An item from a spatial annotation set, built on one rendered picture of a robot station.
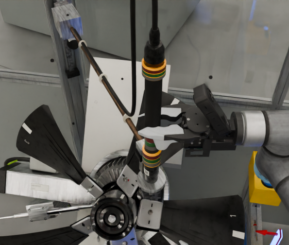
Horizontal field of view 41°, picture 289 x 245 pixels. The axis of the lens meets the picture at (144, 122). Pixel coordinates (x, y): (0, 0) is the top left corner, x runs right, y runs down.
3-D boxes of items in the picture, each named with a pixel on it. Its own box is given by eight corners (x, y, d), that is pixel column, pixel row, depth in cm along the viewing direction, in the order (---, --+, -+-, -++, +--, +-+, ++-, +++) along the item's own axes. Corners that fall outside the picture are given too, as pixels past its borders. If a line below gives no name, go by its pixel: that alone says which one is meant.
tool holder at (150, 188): (128, 169, 97) (127, 144, 90) (153, 159, 99) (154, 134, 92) (144, 197, 92) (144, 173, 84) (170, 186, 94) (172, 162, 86)
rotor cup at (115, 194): (93, 224, 115) (81, 242, 102) (98, 176, 113) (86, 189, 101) (142, 231, 114) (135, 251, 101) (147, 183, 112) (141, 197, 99)
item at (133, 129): (70, 31, 124) (69, 27, 123) (74, 30, 124) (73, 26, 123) (142, 149, 91) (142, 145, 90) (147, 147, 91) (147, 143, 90)
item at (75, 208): (101, 207, 117) (-6, 221, 122) (100, 200, 117) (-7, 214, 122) (99, 209, 115) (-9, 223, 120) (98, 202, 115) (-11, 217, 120)
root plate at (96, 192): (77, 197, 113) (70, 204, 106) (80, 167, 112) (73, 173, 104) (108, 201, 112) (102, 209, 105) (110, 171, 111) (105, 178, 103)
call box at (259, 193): (247, 167, 144) (253, 149, 137) (275, 171, 143) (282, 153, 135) (247, 204, 133) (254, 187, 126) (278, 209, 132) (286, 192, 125)
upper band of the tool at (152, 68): (138, 70, 71) (137, 58, 69) (159, 64, 72) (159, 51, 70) (148, 84, 68) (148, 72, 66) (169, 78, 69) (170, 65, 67)
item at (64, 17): (54, 26, 132) (49, 4, 126) (73, 21, 134) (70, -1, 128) (63, 42, 126) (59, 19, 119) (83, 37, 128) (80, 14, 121)
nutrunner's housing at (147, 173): (140, 183, 97) (138, 25, 64) (154, 178, 98) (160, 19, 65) (147, 195, 95) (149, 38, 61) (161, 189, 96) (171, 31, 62)
